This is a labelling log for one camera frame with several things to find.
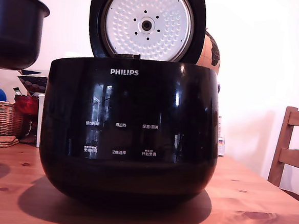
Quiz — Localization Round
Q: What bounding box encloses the black cooking pot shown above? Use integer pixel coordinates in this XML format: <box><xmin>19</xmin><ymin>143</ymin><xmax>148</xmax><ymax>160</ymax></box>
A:
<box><xmin>0</xmin><ymin>0</ymin><xmax>52</xmax><ymax>73</ymax></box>

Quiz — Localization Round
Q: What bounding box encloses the black Philips rice cooker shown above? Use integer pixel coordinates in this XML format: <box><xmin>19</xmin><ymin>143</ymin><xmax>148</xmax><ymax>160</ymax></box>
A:
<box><xmin>36</xmin><ymin>53</ymin><xmax>225</xmax><ymax>212</ymax></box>

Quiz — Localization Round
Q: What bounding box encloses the rice cooker lid, silver plate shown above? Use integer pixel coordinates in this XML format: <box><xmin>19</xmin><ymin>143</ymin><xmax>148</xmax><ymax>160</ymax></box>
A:
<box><xmin>86</xmin><ymin>0</ymin><xmax>208</xmax><ymax>65</ymax></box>

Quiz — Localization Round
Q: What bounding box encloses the small white device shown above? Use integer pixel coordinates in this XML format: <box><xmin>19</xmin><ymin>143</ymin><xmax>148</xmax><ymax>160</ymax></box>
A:
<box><xmin>217</xmin><ymin>137</ymin><xmax>227</xmax><ymax>157</ymax></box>

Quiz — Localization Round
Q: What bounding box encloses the orange globe with dark continents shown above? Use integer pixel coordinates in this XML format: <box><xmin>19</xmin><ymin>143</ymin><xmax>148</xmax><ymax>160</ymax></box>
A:
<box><xmin>194</xmin><ymin>27</ymin><xmax>223</xmax><ymax>76</ymax></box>

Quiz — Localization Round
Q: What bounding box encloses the white box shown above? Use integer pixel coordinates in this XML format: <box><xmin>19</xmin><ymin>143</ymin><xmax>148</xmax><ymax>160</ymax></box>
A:
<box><xmin>35</xmin><ymin>93</ymin><xmax>46</xmax><ymax>149</ymax></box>

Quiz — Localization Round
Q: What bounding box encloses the patterned dotted bowl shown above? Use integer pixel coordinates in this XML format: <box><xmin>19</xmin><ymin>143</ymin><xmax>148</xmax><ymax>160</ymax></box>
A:
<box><xmin>15</xmin><ymin>74</ymin><xmax>49</xmax><ymax>95</ymax></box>

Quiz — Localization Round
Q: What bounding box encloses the red glass vase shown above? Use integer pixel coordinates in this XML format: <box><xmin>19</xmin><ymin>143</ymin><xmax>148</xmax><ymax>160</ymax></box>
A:
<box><xmin>11</xmin><ymin>94</ymin><xmax>40</xmax><ymax>141</ymax></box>

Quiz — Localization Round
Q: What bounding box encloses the wooden chair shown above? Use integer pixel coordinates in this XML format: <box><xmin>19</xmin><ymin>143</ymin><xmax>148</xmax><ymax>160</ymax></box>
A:
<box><xmin>265</xmin><ymin>105</ymin><xmax>299</xmax><ymax>207</ymax></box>

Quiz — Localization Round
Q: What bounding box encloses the woven wicker basket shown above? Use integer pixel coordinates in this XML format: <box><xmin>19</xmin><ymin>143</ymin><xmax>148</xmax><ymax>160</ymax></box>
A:
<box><xmin>0</xmin><ymin>101</ymin><xmax>25</xmax><ymax>140</ymax></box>

